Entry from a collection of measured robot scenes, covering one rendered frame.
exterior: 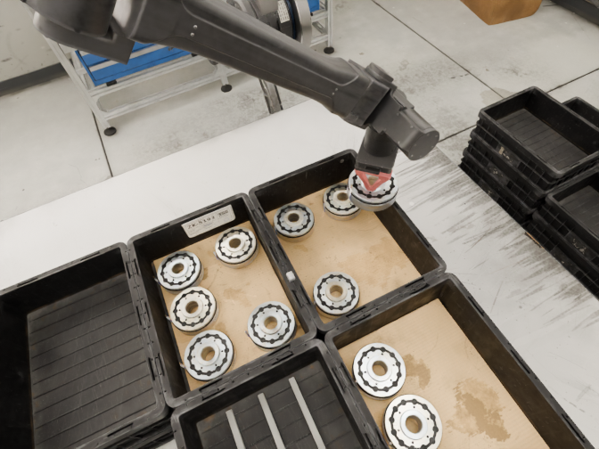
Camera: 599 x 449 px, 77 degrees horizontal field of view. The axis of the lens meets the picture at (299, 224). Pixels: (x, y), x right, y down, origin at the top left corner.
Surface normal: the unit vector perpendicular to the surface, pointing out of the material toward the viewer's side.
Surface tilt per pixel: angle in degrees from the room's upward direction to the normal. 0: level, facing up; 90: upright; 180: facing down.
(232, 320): 0
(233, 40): 94
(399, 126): 48
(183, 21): 93
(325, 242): 0
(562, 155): 0
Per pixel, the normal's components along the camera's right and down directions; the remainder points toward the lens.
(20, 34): 0.46, 0.72
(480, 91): -0.07, -0.55
